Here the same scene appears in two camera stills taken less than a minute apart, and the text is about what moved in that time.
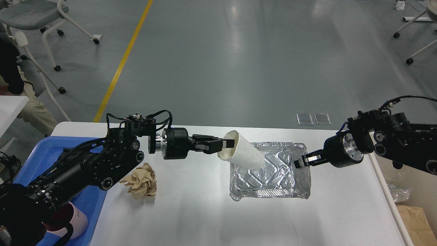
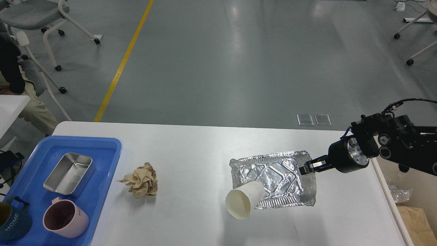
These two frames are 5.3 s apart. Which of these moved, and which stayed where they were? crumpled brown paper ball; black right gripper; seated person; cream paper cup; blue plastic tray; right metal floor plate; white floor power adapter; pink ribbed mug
Moved: cream paper cup; black right gripper
Stayed: seated person; right metal floor plate; pink ribbed mug; crumpled brown paper ball; white floor power adapter; blue plastic tray
